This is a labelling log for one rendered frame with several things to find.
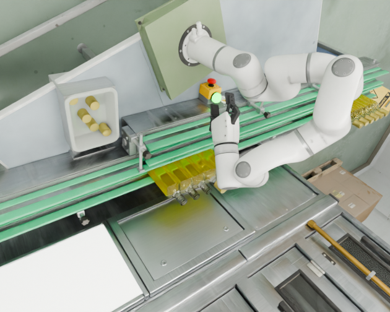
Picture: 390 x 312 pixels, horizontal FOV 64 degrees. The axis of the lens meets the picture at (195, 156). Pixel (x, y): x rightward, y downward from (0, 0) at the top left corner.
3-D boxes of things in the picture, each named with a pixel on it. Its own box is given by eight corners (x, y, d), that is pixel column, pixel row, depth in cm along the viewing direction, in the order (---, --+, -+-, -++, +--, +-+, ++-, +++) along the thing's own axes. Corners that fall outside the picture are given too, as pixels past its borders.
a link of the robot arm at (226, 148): (228, 160, 104) (226, 151, 104) (243, 153, 96) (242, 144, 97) (208, 158, 100) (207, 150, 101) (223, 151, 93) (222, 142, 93)
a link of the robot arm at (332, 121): (286, 112, 95) (273, 95, 83) (351, 70, 89) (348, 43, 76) (316, 156, 89) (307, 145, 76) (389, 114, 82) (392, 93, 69)
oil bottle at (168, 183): (142, 168, 128) (169, 202, 116) (142, 157, 125) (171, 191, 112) (154, 163, 131) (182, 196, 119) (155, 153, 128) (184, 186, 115)
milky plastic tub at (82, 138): (65, 140, 114) (73, 154, 109) (54, 85, 100) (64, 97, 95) (110, 129, 123) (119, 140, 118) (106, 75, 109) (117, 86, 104)
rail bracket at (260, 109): (244, 105, 145) (265, 119, 138) (247, 91, 141) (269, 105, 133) (251, 103, 147) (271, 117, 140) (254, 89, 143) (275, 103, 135)
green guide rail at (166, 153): (138, 155, 122) (148, 166, 118) (138, 153, 122) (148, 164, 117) (372, 78, 211) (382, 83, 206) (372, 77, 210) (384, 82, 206)
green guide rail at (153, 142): (138, 139, 118) (149, 151, 113) (138, 137, 117) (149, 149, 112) (377, 68, 206) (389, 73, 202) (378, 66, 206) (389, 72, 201)
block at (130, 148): (120, 147, 124) (128, 156, 119) (119, 127, 118) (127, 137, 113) (128, 144, 125) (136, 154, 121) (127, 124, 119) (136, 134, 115)
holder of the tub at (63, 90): (67, 151, 118) (74, 163, 113) (55, 85, 101) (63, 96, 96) (110, 138, 127) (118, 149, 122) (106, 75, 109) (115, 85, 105)
